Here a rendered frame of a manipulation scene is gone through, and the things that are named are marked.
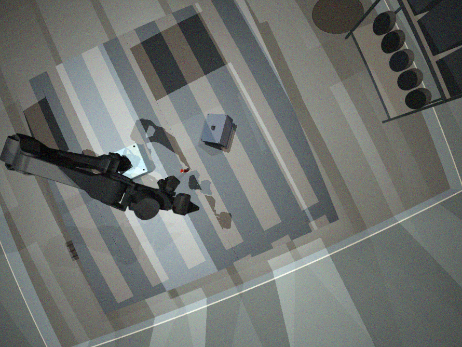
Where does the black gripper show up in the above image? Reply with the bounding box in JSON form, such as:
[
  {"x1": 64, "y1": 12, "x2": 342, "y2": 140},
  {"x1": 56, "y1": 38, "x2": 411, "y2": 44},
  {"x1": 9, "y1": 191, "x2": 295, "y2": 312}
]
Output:
[{"x1": 153, "y1": 188, "x2": 199, "y2": 216}]

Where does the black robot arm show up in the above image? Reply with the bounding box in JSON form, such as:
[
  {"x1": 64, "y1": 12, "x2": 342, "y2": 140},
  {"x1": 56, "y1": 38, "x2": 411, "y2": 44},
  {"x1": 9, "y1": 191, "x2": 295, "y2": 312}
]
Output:
[{"x1": 0, "y1": 133, "x2": 181, "y2": 220}]

